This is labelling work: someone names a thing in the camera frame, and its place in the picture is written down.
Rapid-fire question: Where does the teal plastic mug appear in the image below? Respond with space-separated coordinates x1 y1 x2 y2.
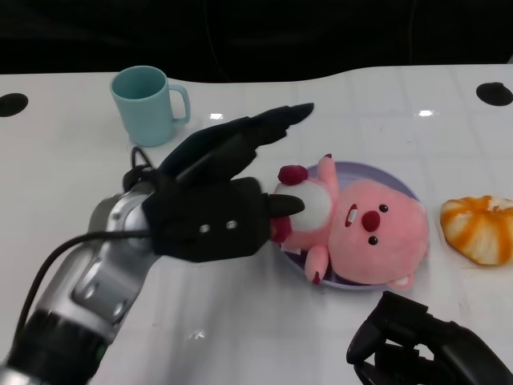
110 66 192 148

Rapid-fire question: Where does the lavender plastic plate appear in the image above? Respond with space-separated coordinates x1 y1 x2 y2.
275 160 432 296

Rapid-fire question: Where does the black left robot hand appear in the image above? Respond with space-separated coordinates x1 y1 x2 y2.
142 103 316 264

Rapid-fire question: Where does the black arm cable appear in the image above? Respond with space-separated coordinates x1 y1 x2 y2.
14 146 169 338

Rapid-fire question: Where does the pink plush beaver doll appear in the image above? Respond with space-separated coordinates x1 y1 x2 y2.
271 152 430 290

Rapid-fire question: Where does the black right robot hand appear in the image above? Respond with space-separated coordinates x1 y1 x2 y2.
346 290 513 385

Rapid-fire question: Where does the black backdrop curtain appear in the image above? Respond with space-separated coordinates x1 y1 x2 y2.
0 0 513 84

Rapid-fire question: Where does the black table cable grommet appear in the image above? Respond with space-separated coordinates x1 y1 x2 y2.
475 82 513 107
0 93 29 118

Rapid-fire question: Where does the peeled orange toy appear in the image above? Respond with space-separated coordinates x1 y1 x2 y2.
440 195 513 266

